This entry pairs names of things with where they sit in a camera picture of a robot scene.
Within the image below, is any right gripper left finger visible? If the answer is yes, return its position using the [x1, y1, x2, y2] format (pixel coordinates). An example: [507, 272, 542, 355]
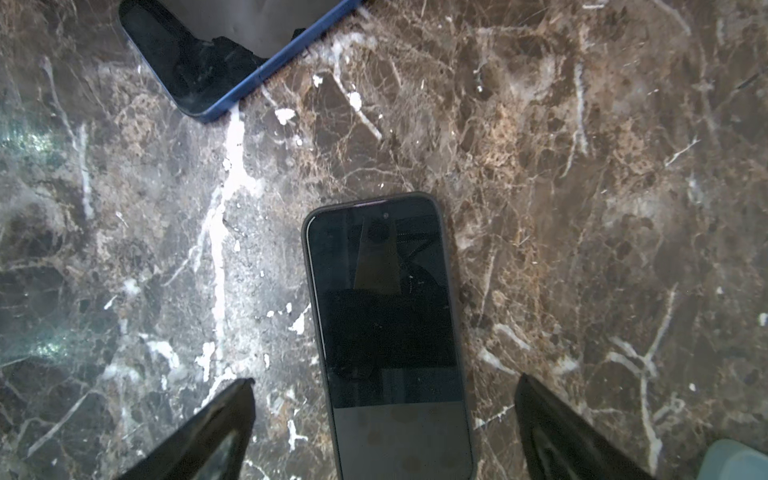
[121, 378, 256, 480]

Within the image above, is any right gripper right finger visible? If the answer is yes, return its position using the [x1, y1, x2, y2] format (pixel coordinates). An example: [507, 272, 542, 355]
[515, 374, 651, 480]

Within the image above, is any light blue case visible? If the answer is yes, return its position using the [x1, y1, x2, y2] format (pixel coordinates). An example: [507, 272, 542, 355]
[697, 439, 768, 480]

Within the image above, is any black phone case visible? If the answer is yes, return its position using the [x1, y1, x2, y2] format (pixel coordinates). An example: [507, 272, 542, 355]
[300, 190, 478, 480]

